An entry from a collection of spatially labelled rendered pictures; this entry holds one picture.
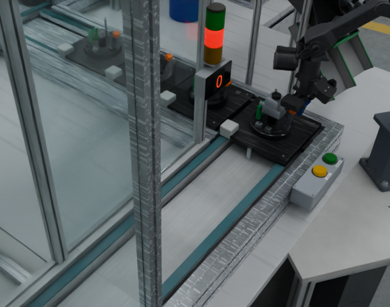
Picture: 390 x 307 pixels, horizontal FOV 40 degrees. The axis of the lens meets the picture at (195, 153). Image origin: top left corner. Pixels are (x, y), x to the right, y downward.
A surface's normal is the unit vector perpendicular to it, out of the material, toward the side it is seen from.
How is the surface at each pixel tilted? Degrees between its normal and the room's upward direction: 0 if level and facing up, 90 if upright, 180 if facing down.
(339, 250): 0
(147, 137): 90
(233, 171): 0
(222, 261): 0
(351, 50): 45
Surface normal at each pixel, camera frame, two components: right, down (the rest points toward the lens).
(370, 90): 0.04, -0.75
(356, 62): 0.51, -0.18
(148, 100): 0.80, 0.42
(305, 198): -0.59, 0.52
